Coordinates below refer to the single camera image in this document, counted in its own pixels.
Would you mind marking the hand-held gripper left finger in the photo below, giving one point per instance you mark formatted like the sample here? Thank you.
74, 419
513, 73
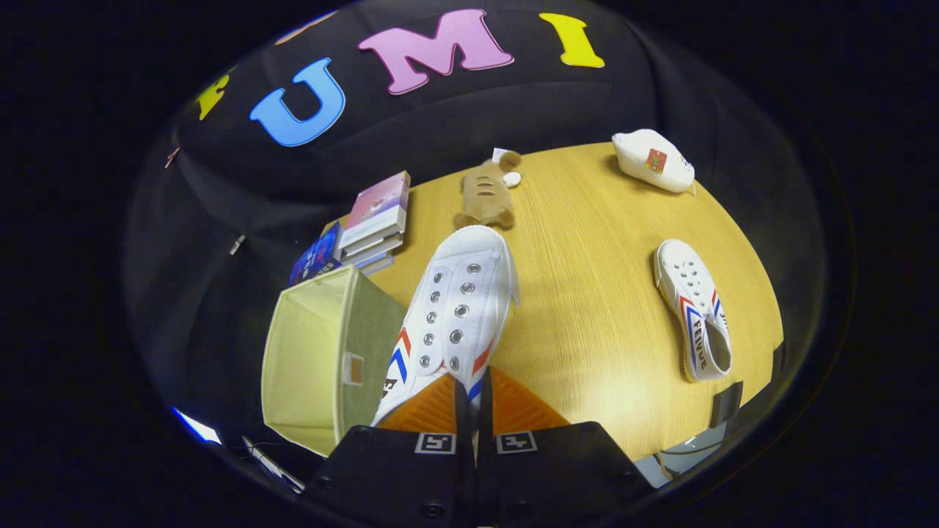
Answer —
396, 477

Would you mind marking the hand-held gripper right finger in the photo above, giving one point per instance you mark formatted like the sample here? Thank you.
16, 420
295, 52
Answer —
550, 477

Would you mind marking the green fabric storage box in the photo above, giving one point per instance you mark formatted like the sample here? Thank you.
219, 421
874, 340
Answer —
308, 359

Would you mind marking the white canvas shoe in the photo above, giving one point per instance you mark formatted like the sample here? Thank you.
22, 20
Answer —
462, 308
693, 308

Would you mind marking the black flat object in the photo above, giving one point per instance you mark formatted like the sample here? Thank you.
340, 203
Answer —
726, 405

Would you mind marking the lit computer screen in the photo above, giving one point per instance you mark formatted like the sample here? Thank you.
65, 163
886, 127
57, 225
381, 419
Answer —
196, 427

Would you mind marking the pale blue book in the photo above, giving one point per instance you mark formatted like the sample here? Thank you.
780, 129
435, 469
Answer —
378, 264

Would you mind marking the grey book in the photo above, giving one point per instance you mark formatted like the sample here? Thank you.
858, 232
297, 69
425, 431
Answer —
370, 248

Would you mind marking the dark blue book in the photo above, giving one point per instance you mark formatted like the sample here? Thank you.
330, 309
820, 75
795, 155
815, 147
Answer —
315, 257

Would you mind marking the pink cover book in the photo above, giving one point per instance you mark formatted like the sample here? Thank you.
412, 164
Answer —
378, 205

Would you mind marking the brown plush toy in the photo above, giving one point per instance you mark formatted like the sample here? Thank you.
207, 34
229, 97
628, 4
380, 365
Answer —
484, 194

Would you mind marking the white plush toy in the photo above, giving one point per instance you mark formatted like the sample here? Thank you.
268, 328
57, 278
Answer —
645, 165

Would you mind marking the black backdrop cloth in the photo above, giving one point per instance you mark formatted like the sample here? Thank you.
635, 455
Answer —
513, 110

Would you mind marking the pink wooden clothespin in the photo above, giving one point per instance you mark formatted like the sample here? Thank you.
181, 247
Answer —
172, 157

